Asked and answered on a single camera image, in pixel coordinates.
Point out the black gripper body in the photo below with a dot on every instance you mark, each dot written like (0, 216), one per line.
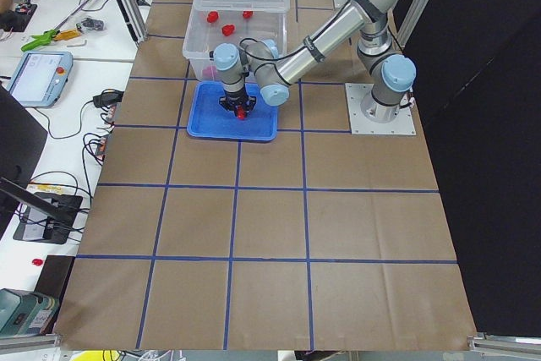
(235, 101)

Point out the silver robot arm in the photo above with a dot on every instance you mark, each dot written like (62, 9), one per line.
(393, 74)

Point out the blue plastic tray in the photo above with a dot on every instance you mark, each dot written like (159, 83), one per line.
(208, 119)

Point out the clear plastic storage box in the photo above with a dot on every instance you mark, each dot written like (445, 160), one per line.
(202, 37)

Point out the green device box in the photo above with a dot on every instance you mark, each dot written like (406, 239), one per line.
(25, 313)

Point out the blue teach pendant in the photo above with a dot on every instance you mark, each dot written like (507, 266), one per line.
(39, 78)

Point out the black monitor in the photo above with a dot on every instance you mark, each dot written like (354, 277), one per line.
(22, 142)

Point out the green handled grabber tool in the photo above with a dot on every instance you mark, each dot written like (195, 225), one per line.
(46, 37)

